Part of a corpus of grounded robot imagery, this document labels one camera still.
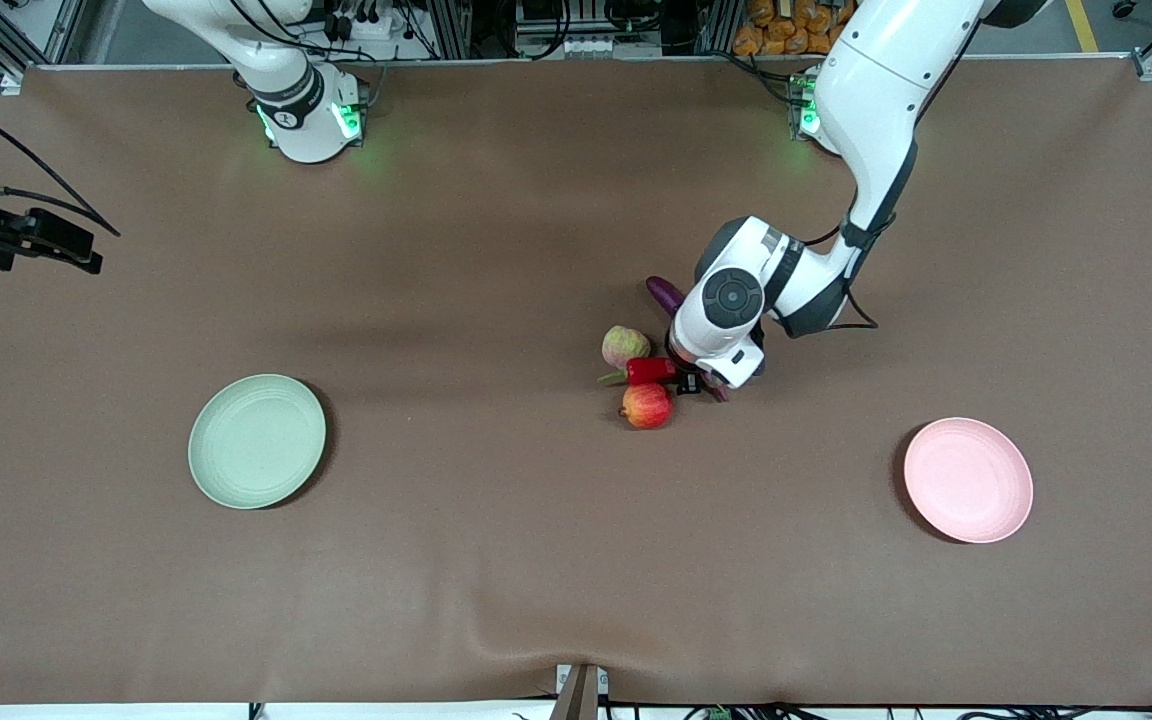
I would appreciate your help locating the yellow pink peach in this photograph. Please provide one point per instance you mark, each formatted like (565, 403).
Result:
(624, 345)

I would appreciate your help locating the pale green round plate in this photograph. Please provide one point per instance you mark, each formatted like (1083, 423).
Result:
(256, 441)

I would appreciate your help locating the purple eggplant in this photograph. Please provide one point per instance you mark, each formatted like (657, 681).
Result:
(664, 293)

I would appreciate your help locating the metal table edge bracket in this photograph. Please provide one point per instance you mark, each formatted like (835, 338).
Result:
(581, 695)

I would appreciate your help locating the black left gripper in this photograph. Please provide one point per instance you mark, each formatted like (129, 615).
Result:
(688, 381)

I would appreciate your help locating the grey electronics box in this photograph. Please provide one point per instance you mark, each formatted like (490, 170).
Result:
(566, 30)

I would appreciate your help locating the brown table cover cloth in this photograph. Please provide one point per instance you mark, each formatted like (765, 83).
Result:
(536, 560)

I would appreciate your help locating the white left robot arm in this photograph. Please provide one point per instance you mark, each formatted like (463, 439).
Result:
(866, 90)

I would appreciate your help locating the red apple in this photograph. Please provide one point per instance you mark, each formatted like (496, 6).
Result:
(647, 406)

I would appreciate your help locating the red chili pepper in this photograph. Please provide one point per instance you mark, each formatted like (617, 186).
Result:
(648, 371)

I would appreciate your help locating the bag of orange snacks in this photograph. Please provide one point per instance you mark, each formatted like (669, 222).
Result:
(781, 35)

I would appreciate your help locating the pink round plate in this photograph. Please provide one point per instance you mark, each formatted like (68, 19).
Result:
(968, 480)

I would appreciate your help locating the white power strip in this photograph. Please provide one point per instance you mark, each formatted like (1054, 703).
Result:
(366, 25)

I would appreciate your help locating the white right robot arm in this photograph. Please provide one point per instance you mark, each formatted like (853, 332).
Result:
(301, 130)

